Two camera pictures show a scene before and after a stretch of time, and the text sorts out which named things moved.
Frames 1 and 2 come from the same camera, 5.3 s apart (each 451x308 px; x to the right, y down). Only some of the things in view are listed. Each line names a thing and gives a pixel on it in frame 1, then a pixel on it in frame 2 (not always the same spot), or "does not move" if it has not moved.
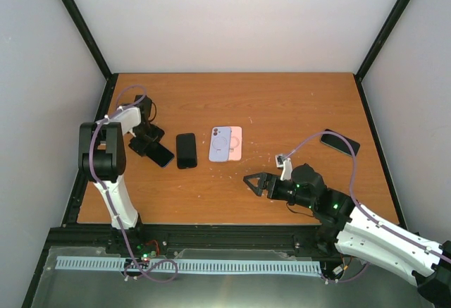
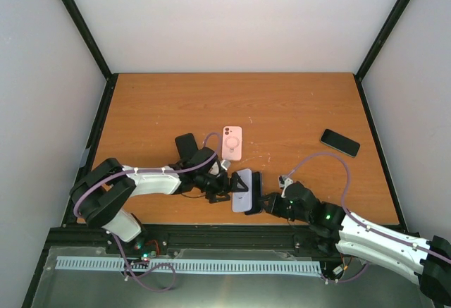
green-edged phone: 337,143 does not move
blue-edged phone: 159,154 → 256,193
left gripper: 139,147 → 224,189
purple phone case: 220,144 → 242,201
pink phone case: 235,147 does not move
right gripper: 272,192 → 273,209
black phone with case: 186,151 does not move
